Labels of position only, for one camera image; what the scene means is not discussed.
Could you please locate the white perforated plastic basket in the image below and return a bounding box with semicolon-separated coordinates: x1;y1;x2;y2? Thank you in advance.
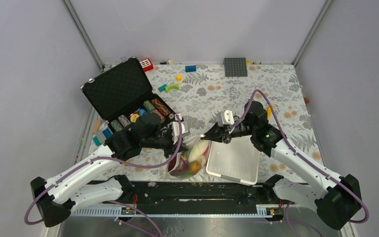
206;136;260;185

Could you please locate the clear zip top bag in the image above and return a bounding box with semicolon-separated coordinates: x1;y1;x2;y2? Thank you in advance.
163;138;211;180

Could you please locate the teal block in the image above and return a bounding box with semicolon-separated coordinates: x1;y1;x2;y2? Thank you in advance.
158;84;167;92

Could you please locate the green curved block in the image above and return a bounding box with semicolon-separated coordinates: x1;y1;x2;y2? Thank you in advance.
165;84;180;93

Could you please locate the red white toy block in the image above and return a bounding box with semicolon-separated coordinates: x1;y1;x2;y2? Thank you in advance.
140;58;154;72

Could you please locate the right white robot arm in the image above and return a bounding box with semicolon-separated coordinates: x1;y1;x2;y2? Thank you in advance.
201;101;363;230

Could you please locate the black open case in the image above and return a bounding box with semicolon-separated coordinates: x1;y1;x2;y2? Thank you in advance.
80;56;176;132

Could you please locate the green chili pepper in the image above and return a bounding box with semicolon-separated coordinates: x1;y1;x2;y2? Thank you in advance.
180;150;196;179

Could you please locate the orange black chip stack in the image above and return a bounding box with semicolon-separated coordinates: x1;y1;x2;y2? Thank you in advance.
151;98;171;117

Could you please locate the yellow blue toy vehicle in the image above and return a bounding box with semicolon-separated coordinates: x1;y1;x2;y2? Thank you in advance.
266;104;274;120

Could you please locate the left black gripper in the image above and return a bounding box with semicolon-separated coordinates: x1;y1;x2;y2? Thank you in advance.
142;129;190;158

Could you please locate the blue lego brick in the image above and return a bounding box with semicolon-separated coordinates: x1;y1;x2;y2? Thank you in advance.
185;65;196;73

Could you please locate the grey lego baseplate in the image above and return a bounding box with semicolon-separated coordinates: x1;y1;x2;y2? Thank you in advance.
223;58;248;77

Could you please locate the white radish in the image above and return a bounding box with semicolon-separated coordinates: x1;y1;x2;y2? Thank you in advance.
190;140;210;166

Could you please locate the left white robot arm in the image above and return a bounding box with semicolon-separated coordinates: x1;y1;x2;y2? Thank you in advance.
24;113;189;227

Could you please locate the brown potato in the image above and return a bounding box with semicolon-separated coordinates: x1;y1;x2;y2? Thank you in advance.
188;160;202;175

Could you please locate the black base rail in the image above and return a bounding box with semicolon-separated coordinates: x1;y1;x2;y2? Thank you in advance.
112;175;288;215

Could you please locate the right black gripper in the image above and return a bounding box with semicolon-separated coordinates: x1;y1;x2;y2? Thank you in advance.
201;119;256;144

